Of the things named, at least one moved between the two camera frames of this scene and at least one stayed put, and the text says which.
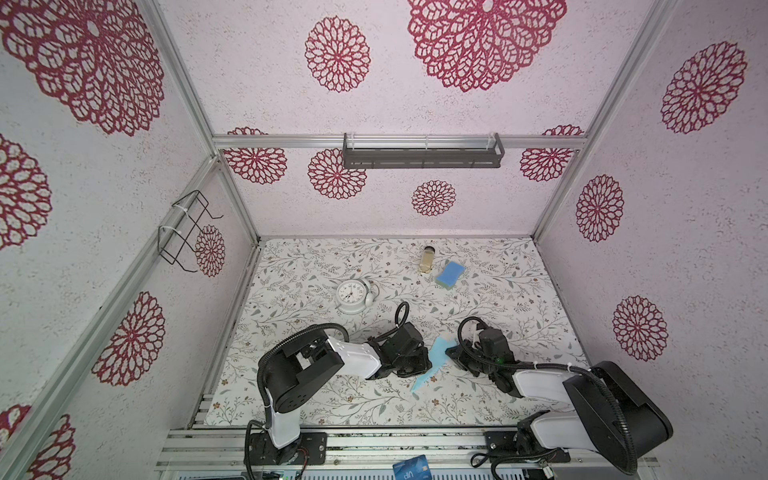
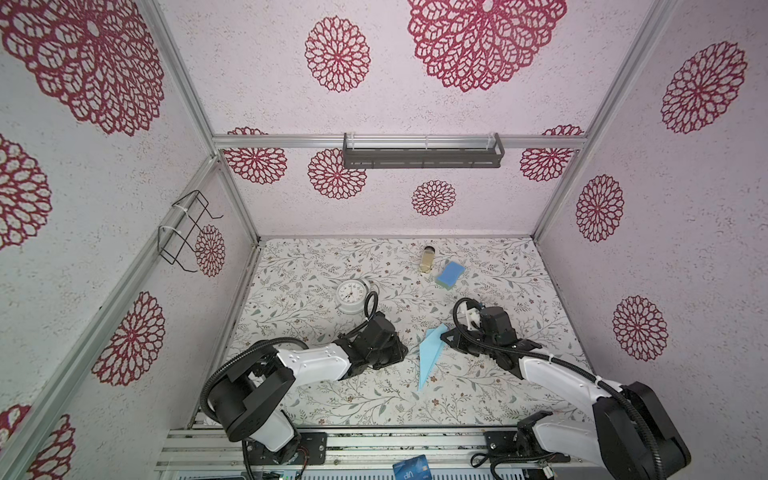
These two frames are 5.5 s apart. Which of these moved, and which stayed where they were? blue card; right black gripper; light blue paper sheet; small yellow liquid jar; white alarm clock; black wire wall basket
Moved: right black gripper; light blue paper sheet
Stayed: small yellow liquid jar; black wire wall basket; blue card; white alarm clock
